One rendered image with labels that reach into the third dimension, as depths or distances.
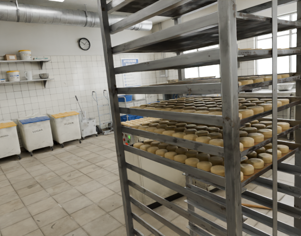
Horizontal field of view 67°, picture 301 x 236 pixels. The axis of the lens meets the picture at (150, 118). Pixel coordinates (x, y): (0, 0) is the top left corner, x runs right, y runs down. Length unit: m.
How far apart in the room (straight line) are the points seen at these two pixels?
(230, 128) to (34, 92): 5.54
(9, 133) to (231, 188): 4.83
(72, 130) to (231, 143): 5.08
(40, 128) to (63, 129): 0.50
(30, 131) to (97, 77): 2.32
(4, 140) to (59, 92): 1.73
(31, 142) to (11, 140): 0.37
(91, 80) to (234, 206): 5.96
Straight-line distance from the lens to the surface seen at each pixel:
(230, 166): 0.64
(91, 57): 6.51
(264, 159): 0.88
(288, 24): 0.90
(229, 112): 0.60
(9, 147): 5.27
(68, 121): 5.49
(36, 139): 5.34
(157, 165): 2.41
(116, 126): 1.08
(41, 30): 6.17
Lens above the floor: 1.37
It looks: 10 degrees down
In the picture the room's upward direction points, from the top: 6 degrees counter-clockwise
